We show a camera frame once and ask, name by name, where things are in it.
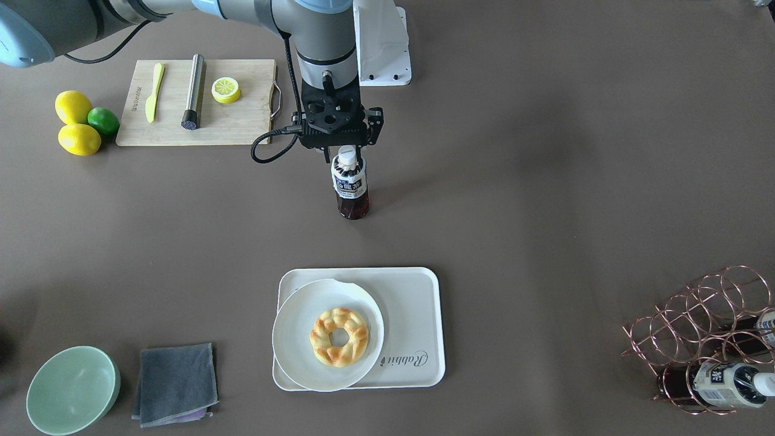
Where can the tea bottle white cap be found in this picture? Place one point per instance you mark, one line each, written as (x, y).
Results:
(348, 172)

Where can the white plate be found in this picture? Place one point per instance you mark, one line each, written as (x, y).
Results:
(294, 323)

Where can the steel muddler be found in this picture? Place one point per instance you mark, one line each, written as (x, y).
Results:
(190, 118)

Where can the grey folded cloth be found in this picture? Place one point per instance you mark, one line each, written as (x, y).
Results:
(175, 385)

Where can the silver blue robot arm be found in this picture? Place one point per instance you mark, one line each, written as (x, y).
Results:
(322, 33)

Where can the yellow lemon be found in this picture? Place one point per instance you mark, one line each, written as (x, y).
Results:
(79, 139)
(72, 107)

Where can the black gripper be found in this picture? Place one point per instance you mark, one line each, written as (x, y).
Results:
(375, 124)

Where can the green lime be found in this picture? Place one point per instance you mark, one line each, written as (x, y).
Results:
(104, 121)

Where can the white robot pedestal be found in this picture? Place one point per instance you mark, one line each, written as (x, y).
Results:
(382, 44)

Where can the copper wire bottle rack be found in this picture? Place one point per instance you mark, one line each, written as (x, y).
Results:
(681, 329)

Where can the braided ring pastry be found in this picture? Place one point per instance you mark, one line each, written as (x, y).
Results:
(339, 337)

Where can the mint green bowl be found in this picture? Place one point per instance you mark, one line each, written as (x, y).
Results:
(72, 390)

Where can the wooden cutting board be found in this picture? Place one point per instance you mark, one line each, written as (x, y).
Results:
(236, 123)

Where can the yellow plastic knife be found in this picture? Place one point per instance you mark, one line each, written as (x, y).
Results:
(151, 101)

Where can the white serving tray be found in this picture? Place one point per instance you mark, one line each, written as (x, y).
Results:
(412, 355)

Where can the half lemon slice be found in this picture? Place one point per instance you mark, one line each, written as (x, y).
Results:
(226, 90)

